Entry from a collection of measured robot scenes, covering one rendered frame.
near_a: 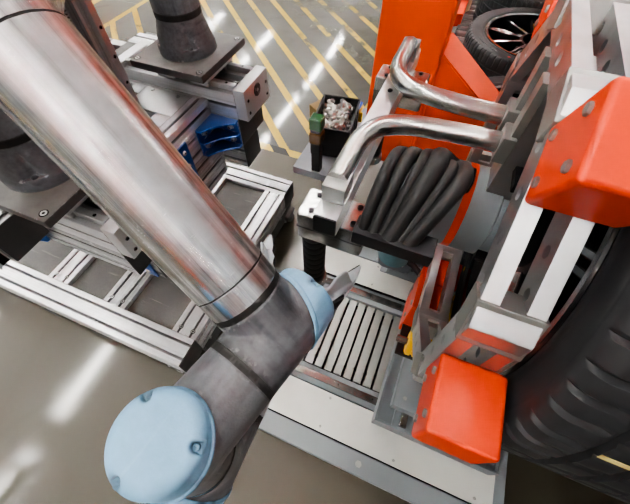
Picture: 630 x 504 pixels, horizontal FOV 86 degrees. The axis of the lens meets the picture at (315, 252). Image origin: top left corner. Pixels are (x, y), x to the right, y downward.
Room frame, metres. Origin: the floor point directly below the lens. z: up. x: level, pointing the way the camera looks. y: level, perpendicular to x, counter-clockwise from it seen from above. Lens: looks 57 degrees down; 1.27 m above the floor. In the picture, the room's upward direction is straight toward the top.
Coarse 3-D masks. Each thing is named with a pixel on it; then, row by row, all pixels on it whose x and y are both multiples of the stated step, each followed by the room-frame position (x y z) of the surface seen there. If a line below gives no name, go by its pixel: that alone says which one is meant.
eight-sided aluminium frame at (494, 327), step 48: (576, 0) 0.43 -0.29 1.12; (624, 0) 0.42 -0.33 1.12; (528, 48) 0.54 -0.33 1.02; (576, 48) 0.33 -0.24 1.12; (624, 48) 0.33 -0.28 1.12; (576, 96) 0.26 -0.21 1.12; (528, 240) 0.17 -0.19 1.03; (576, 240) 0.17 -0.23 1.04; (432, 288) 0.34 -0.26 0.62; (480, 288) 0.15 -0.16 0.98; (528, 288) 0.15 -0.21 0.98; (432, 336) 0.23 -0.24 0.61; (480, 336) 0.11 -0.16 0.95; (528, 336) 0.11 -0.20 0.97
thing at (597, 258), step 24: (552, 216) 0.37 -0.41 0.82; (600, 240) 0.41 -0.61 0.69; (480, 264) 0.39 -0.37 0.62; (528, 264) 0.26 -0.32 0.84; (576, 264) 0.20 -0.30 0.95; (600, 264) 0.16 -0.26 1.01; (576, 288) 0.15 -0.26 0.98; (552, 312) 0.28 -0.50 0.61; (552, 336) 0.12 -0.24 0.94; (528, 360) 0.10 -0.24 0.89
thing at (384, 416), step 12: (396, 336) 0.41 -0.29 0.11; (396, 360) 0.31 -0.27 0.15; (396, 372) 0.27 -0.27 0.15; (384, 384) 0.23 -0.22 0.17; (384, 396) 0.20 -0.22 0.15; (384, 408) 0.16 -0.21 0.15; (372, 420) 0.13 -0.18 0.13; (384, 420) 0.13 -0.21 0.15; (396, 420) 0.13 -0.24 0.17; (408, 420) 0.13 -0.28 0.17; (396, 432) 0.10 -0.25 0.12; (408, 432) 0.10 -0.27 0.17; (420, 444) 0.07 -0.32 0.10; (480, 468) 0.01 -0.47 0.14; (492, 468) 0.01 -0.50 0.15
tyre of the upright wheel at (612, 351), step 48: (624, 240) 0.16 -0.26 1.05; (624, 288) 0.12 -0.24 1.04; (576, 336) 0.10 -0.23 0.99; (624, 336) 0.09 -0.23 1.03; (528, 384) 0.08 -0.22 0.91; (576, 384) 0.06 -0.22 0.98; (624, 384) 0.06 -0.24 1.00; (528, 432) 0.03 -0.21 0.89; (576, 432) 0.03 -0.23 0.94; (624, 432) 0.03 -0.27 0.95; (576, 480) -0.01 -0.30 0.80; (624, 480) -0.01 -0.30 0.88
